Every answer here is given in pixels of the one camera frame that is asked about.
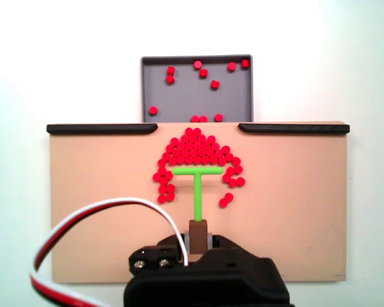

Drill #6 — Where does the beige flat board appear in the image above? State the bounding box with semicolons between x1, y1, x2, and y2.
47;120;349;285

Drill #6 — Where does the red granule pile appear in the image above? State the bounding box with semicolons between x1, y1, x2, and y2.
152;127;246;209

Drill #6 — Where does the black edge rail strip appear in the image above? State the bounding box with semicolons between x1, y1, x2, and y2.
238;123;351;134
46;123;159;135

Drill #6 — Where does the grey shallow tray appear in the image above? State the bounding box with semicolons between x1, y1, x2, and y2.
140;54;254;123

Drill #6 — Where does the green T pusher brown handle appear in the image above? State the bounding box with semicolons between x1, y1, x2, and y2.
172;166;224;256

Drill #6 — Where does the red white black servo cable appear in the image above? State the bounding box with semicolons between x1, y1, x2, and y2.
29;197;189;307

